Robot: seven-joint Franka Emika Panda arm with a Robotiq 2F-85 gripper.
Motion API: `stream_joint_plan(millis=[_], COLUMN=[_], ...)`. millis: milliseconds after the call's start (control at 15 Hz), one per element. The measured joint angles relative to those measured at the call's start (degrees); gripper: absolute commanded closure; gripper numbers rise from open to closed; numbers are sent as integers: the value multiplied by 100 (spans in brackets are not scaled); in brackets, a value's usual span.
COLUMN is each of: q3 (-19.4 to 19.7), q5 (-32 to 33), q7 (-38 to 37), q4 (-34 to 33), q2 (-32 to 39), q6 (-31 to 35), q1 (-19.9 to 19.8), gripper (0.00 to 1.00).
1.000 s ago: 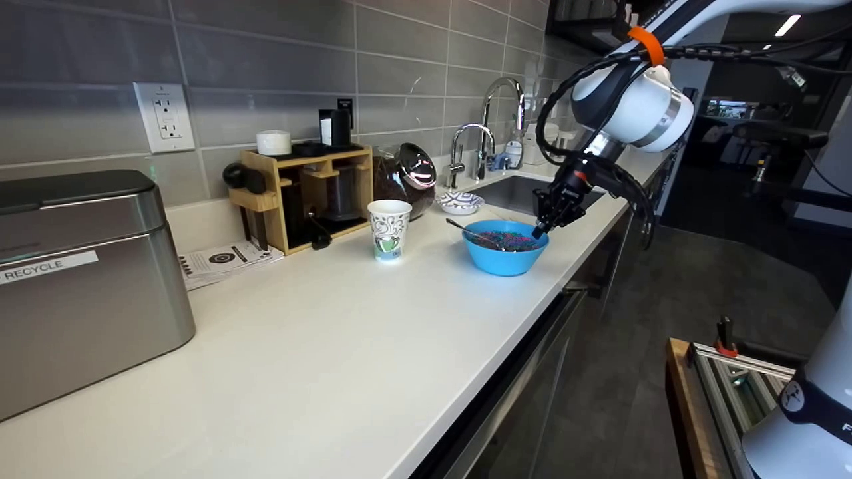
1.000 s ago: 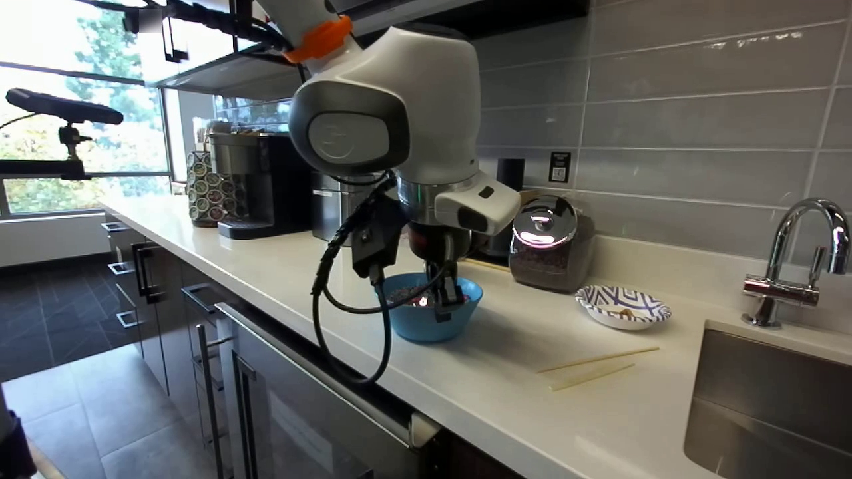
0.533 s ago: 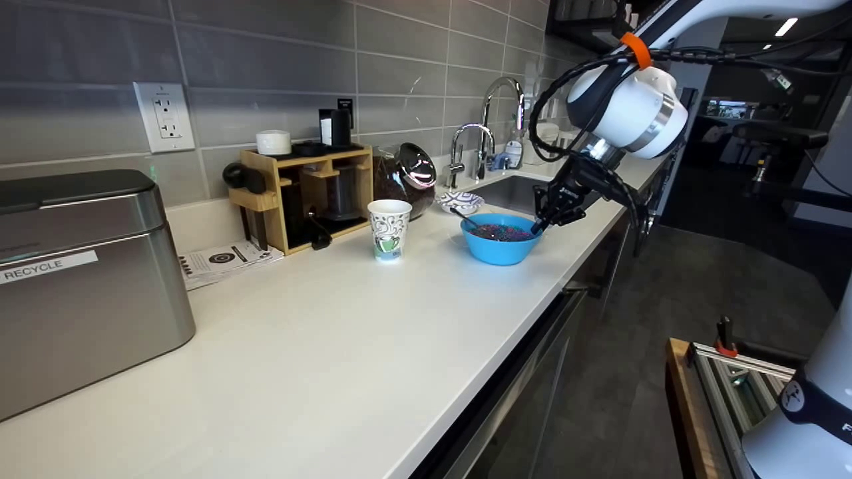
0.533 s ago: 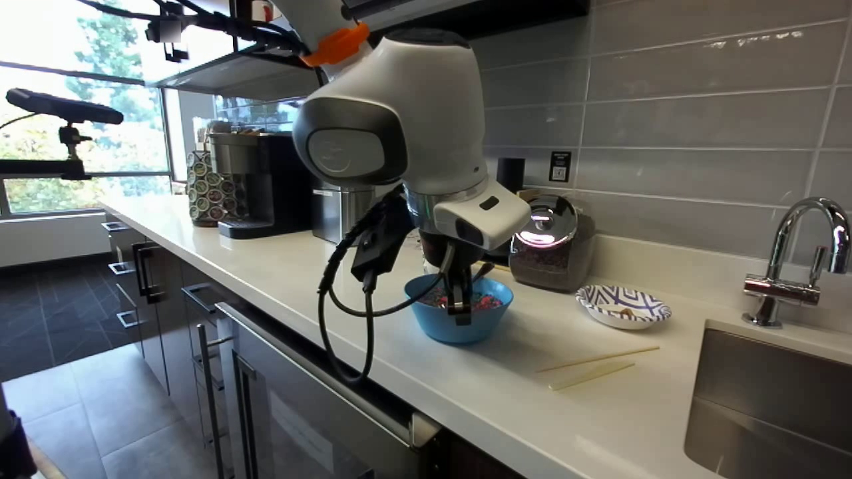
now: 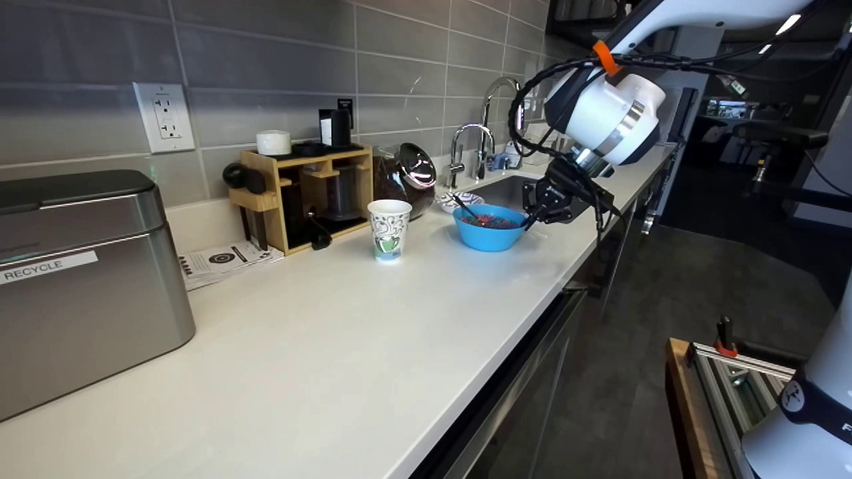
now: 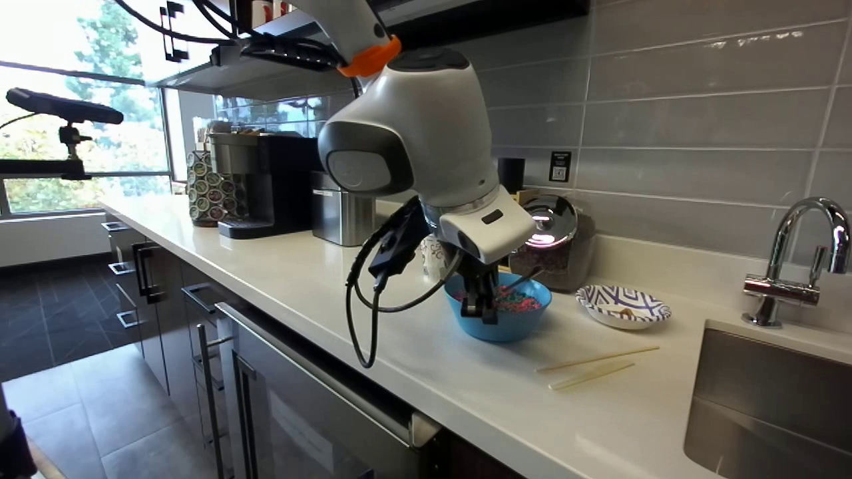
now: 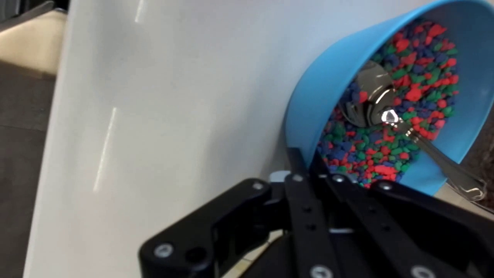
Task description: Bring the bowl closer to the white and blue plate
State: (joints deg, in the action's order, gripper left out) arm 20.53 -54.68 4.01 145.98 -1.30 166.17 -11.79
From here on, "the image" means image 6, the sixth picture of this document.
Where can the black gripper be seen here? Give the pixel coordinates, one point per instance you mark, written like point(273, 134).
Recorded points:
point(481, 283)

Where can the blue plastic bowl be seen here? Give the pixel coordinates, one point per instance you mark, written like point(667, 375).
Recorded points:
point(510, 331)

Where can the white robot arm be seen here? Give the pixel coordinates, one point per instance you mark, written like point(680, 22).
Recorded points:
point(427, 115)

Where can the shiny steel bowl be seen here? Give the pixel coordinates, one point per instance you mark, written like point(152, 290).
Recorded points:
point(549, 223)

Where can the white and blue plate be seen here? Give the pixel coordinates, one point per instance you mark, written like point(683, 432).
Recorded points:
point(620, 309)

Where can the multicoloured beads filling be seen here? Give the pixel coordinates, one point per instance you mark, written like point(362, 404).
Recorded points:
point(523, 307)

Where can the metal spoon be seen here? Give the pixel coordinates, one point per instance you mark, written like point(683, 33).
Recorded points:
point(521, 283)

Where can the patterned white paper cup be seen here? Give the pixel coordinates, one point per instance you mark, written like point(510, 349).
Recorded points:
point(438, 263)

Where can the dark brown container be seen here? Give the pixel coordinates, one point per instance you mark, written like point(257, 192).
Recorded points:
point(567, 268)

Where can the pale wooden chopstick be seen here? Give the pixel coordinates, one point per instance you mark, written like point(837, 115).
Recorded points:
point(589, 376)
point(601, 357)

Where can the black coffee machine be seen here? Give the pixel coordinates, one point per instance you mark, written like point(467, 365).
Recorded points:
point(266, 188)

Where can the dark upper cabinet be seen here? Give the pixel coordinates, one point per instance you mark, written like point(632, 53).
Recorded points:
point(497, 18)

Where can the chrome faucet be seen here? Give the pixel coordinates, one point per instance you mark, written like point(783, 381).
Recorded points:
point(780, 290)

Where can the undermount kitchen sink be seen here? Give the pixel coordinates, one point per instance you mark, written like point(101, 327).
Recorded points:
point(772, 408)

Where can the grey lower cabinet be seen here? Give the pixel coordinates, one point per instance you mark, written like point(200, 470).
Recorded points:
point(168, 355)

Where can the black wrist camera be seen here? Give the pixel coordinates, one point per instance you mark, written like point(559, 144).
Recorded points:
point(401, 243)

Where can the small dark wall outlet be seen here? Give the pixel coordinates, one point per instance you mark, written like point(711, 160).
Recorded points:
point(559, 167)

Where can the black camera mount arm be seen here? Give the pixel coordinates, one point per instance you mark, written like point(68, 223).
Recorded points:
point(61, 109)

